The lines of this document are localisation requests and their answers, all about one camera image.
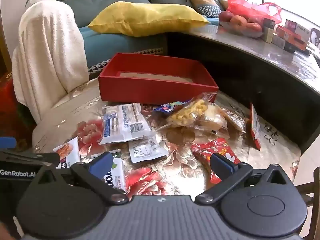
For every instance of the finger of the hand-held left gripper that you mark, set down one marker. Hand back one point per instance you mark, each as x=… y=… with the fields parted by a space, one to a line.
x=7 y=143
x=47 y=158

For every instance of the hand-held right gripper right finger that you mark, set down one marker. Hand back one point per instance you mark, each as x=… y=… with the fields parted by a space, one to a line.
x=226 y=164

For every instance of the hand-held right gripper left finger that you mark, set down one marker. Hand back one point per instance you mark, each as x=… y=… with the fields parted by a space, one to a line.
x=99 y=165

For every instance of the red snack packet with hearts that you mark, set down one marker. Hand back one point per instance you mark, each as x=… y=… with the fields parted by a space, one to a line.
x=212 y=152

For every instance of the red and white snack packet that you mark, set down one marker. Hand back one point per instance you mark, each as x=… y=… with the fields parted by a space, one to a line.
x=255 y=130

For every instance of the large white and blue packet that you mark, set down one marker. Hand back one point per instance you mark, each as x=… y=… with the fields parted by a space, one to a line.
x=125 y=125

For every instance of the small white snack packet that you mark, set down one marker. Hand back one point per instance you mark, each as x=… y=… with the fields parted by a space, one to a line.
x=147 y=150

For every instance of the yellow snack bag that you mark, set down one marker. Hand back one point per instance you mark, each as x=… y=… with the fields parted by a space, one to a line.
x=187 y=115

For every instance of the red cardboard box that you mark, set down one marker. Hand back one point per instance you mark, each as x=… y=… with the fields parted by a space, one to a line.
x=150 y=87

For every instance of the white and green snack packet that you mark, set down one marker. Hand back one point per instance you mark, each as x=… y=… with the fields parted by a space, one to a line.
x=116 y=175

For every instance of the white packet with orange picture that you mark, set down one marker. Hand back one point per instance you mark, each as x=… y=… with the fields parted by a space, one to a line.
x=68 y=151

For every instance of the red patterned cloth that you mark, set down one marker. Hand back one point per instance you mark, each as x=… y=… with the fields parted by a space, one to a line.
x=10 y=110

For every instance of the brown snack packet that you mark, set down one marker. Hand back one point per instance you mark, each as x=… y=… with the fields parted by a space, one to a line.
x=235 y=121

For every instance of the bun in clear wrapper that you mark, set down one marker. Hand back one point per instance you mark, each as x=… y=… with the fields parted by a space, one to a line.
x=212 y=118

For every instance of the wooden chair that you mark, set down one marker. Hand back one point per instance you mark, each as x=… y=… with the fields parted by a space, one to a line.
x=308 y=192

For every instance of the dark coffee table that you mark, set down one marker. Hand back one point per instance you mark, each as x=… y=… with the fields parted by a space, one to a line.
x=250 y=80

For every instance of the white blanket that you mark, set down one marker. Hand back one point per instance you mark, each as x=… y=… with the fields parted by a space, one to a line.
x=47 y=55

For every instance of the teal seat cushion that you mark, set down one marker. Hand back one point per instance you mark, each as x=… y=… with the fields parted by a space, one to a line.
x=100 y=47

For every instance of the glass fruit bowl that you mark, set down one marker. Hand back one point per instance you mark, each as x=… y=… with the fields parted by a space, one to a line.
x=237 y=32

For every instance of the cream small box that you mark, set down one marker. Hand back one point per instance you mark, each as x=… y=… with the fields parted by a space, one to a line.
x=268 y=35

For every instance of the red apple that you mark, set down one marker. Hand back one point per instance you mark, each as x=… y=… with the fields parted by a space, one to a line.
x=225 y=17
x=255 y=19
x=254 y=27
x=238 y=22

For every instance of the flat red box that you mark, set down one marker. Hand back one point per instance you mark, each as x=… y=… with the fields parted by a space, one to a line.
x=291 y=38

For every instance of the white and red box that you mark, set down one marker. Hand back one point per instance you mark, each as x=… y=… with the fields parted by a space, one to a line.
x=298 y=28

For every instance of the red plastic bag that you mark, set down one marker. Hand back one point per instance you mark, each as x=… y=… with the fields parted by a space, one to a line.
x=252 y=10

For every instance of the yellow houndstooth pillow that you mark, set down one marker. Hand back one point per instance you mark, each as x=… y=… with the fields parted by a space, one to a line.
x=205 y=5

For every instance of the green sofa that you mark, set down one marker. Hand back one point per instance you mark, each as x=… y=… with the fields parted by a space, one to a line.
x=100 y=0

